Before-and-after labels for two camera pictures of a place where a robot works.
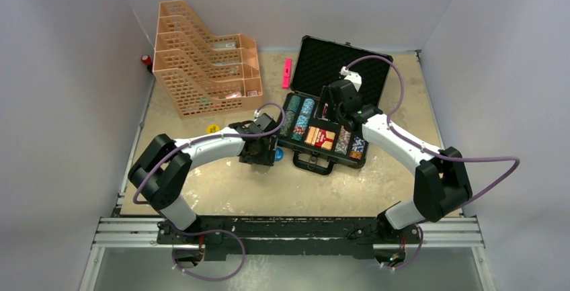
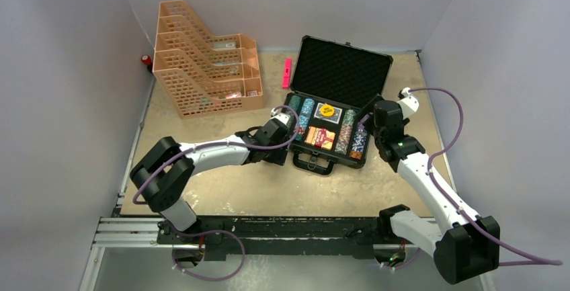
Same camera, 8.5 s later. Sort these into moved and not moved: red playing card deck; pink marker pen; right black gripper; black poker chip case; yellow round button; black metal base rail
Moved: right black gripper; yellow round button
Not moved: black metal base rail; pink marker pen; red playing card deck; black poker chip case
